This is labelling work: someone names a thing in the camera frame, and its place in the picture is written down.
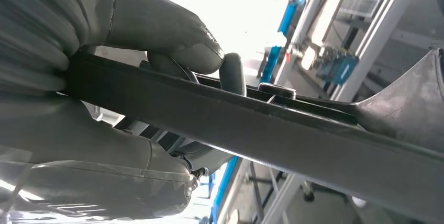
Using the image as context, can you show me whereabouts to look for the small blue box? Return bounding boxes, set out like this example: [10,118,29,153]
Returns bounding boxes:
[327,55,360,85]

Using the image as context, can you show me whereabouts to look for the aluminium profile frame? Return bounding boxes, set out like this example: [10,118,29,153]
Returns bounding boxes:
[282,0,444,104]

